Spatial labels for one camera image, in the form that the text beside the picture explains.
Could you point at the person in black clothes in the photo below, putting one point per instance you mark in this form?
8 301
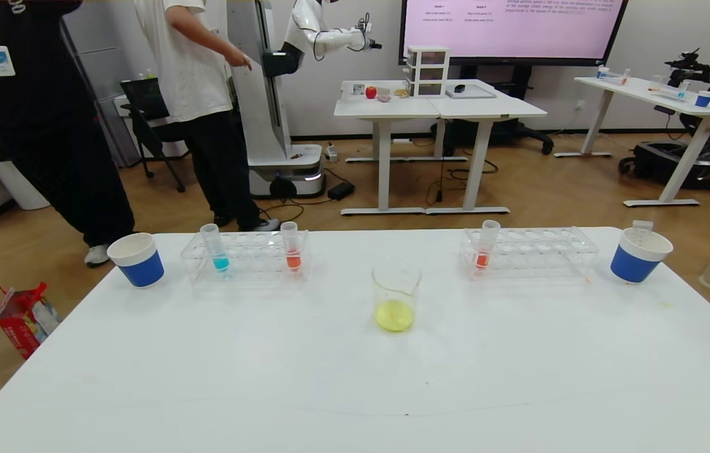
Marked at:
28 107

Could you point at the red apple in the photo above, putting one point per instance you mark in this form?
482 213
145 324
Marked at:
371 92

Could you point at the clear glass beaker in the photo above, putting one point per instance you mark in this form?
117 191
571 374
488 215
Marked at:
396 314

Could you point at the yellow pigment test tube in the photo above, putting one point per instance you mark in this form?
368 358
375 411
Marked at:
643 224

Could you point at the long white desk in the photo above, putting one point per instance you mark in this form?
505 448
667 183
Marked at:
635 89

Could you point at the large wall display screen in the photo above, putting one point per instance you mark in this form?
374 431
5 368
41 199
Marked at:
518 44

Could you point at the white plant pot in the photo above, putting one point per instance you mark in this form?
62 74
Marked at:
21 189

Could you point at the white drawer organizer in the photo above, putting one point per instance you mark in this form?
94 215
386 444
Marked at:
427 72

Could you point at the clear plastic test tube rack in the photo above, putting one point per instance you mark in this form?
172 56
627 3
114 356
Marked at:
522 255
254 258

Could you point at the black office chair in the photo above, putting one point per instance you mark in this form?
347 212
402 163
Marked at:
138 100

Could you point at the blue pigment test tube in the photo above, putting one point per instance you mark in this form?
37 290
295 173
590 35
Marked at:
219 261

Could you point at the grey flat tray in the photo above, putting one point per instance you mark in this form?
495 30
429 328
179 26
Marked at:
478 93

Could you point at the black power adapter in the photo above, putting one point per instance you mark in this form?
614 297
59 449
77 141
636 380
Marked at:
341 190

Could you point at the red gift bag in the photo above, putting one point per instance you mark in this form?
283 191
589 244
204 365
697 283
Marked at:
21 324

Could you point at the blue white paper cup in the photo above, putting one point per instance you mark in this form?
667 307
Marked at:
141 267
635 264

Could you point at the person in white shirt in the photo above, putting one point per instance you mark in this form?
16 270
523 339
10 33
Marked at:
185 69

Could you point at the black display stand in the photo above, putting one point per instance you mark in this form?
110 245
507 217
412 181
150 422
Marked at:
515 129

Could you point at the black mobile robot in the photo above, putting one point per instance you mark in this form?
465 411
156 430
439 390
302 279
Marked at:
663 163

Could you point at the small blue paper cup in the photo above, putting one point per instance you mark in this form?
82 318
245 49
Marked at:
704 99

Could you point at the grey metal cabinet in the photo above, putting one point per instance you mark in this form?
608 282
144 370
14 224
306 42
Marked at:
103 56

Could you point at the red pigment test tube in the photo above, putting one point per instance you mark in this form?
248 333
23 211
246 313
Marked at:
293 258
483 257

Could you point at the white mobile robot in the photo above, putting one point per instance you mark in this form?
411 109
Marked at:
260 113

